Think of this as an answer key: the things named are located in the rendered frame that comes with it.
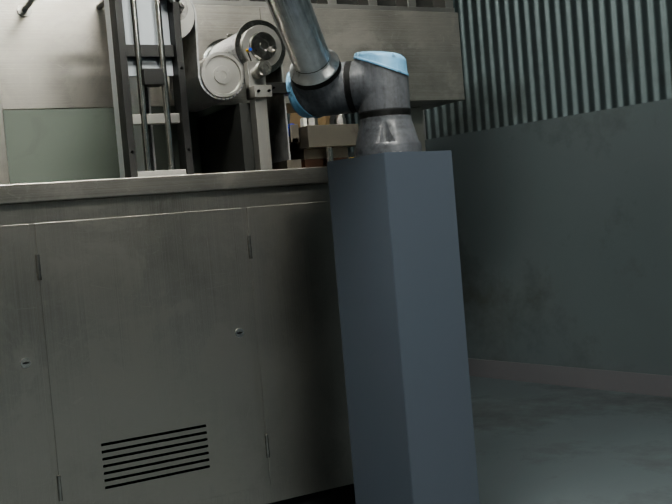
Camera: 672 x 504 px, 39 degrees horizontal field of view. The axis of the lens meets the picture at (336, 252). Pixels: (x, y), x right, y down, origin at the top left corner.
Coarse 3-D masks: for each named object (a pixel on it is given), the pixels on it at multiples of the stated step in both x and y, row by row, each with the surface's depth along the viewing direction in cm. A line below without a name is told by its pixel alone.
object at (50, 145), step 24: (24, 120) 263; (48, 120) 266; (72, 120) 269; (96, 120) 272; (192, 120) 285; (24, 144) 262; (48, 144) 265; (72, 144) 269; (96, 144) 272; (192, 144) 285; (24, 168) 262; (48, 168) 265; (72, 168) 268; (96, 168) 272; (168, 168) 282
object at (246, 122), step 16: (224, 112) 266; (240, 112) 256; (208, 128) 278; (224, 128) 267; (240, 128) 257; (208, 144) 279; (224, 144) 268; (240, 144) 258; (208, 160) 280; (224, 160) 269; (240, 160) 259
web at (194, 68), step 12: (192, 36) 254; (192, 48) 255; (216, 48) 274; (228, 48) 264; (192, 60) 255; (192, 72) 256; (192, 84) 257; (192, 96) 261; (204, 96) 256; (192, 108) 271; (204, 108) 270
